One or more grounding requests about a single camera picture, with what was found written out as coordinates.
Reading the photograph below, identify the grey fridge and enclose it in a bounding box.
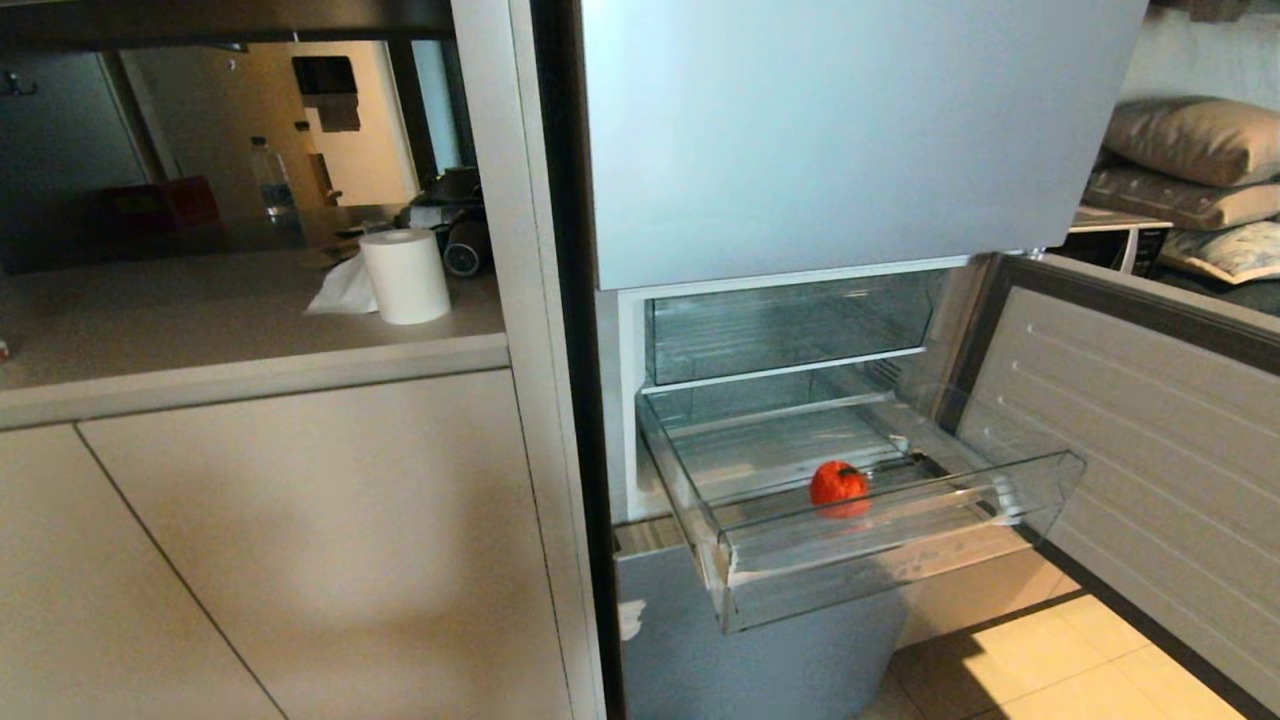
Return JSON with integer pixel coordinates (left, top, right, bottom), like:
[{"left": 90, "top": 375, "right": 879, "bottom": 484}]
[{"left": 531, "top": 0, "right": 1149, "bottom": 720}]

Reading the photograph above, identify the clear plastic fridge drawer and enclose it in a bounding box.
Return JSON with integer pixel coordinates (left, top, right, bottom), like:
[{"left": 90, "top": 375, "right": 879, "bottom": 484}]
[
  {"left": 636, "top": 378, "right": 1087, "bottom": 634},
  {"left": 644, "top": 268, "right": 948, "bottom": 387}
]

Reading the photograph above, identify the grey lower fridge door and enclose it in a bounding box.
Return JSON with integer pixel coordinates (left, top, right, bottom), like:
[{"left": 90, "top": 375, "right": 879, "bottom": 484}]
[{"left": 615, "top": 547, "right": 910, "bottom": 720}]

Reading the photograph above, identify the grey fridge door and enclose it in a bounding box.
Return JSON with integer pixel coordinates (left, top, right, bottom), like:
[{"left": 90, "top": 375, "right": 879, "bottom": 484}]
[
  {"left": 581, "top": 0, "right": 1149, "bottom": 292},
  {"left": 615, "top": 547, "right": 910, "bottom": 720}
]

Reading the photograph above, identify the grey upper fridge door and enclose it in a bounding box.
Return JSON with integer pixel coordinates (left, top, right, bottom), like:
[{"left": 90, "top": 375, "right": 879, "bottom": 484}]
[{"left": 581, "top": 0, "right": 1149, "bottom": 292}]

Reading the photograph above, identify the open fridge door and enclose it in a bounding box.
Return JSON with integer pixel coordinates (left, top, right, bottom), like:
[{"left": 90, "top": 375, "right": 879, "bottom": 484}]
[{"left": 937, "top": 253, "right": 1280, "bottom": 720}]

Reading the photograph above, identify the black round container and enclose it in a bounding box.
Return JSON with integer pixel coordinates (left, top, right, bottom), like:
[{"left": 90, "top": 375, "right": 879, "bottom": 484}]
[{"left": 441, "top": 218, "right": 493, "bottom": 279}]

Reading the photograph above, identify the red tomato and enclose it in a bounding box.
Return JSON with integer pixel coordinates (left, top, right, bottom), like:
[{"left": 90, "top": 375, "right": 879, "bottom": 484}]
[{"left": 809, "top": 460, "right": 872, "bottom": 519}]

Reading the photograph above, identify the white paper towel roll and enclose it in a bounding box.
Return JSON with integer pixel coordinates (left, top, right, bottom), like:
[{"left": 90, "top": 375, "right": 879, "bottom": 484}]
[{"left": 360, "top": 229, "right": 452, "bottom": 326}]

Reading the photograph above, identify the white crumpled tissue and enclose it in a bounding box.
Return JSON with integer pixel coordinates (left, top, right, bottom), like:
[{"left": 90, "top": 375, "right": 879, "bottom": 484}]
[{"left": 305, "top": 252, "right": 379, "bottom": 317}]

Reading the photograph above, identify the beige cabinet door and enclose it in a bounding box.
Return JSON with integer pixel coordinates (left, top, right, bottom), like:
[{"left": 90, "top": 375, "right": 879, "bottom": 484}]
[
  {"left": 0, "top": 423, "right": 288, "bottom": 720},
  {"left": 77, "top": 368, "right": 576, "bottom": 720}
]

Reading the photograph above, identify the clear plastic water bottle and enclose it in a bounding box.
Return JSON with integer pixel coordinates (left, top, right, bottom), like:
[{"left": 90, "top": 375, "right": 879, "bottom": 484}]
[{"left": 249, "top": 137, "right": 298, "bottom": 223}]

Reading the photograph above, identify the white microwave oven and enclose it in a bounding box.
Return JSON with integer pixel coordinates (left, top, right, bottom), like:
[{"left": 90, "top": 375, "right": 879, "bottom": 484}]
[{"left": 1047, "top": 205, "right": 1173, "bottom": 278}]

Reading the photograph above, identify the brown pillow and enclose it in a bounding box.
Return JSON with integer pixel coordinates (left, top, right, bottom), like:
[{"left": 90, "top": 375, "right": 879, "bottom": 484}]
[
  {"left": 1103, "top": 96, "right": 1280, "bottom": 188},
  {"left": 1084, "top": 165, "right": 1280, "bottom": 232}
]

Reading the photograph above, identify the patterned white pillow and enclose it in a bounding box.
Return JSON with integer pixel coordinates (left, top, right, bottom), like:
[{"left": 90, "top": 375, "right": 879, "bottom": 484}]
[{"left": 1160, "top": 220, "right": 1280, "bottom": 285}]

